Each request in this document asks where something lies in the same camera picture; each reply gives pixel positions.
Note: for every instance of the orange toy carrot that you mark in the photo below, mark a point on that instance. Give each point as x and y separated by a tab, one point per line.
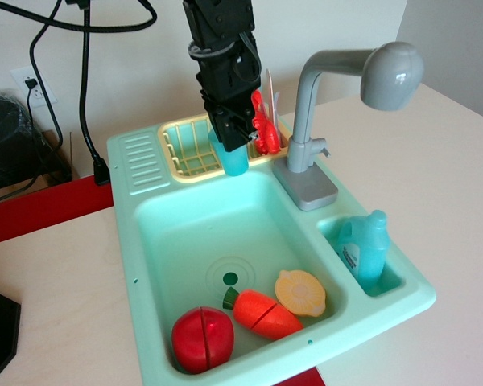
261	314

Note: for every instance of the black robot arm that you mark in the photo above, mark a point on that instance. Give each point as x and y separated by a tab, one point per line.
213	23

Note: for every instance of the blue plastic toy cup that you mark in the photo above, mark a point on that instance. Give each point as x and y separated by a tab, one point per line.
234	163

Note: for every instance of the red toy tomato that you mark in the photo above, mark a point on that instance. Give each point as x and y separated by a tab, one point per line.
202	339

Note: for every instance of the yellow toy lemon half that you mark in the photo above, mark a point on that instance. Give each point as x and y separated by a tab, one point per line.
300	293

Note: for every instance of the mint green toy sink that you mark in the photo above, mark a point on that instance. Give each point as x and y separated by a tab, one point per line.
186	240

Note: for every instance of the blue toy detergent bottle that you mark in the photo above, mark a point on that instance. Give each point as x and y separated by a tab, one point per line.
362	245

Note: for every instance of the red table edge strip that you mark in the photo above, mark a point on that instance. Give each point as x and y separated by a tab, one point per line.
51	206

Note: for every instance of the white wall outlet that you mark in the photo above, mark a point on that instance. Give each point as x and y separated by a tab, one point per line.
39	93

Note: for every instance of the grey toy faucet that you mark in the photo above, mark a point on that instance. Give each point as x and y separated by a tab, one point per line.
389	77

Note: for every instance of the yellow plastic drying rack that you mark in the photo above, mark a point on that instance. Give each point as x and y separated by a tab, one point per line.
188	151

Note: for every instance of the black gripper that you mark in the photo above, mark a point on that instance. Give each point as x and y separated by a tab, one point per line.
228	77

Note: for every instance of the black bag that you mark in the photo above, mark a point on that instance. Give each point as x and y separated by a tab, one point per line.
14	118

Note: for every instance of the red toy lobster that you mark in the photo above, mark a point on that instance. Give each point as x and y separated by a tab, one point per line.
267	140

